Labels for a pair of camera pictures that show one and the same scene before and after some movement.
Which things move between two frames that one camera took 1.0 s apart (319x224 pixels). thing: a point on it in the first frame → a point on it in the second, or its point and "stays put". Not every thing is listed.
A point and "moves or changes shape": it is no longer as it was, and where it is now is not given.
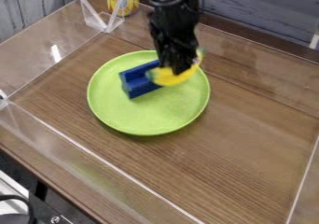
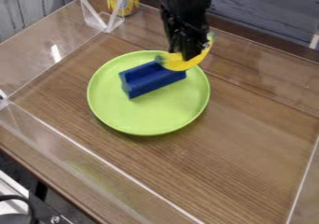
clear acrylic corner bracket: [99, 20] stays put
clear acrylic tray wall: [179, 137] stays put
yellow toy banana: [165, 77] moves or changes shape
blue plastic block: [135, 80] stays put
